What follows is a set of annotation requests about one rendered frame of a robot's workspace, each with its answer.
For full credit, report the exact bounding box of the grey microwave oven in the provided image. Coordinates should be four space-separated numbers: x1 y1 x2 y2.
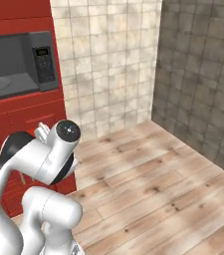
0 30 61 104

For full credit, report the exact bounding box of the red cupboard unit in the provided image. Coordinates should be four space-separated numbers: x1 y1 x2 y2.
0 0 78 219

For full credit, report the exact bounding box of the beige cupboard handle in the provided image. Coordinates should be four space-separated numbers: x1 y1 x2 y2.
19 171 27 186

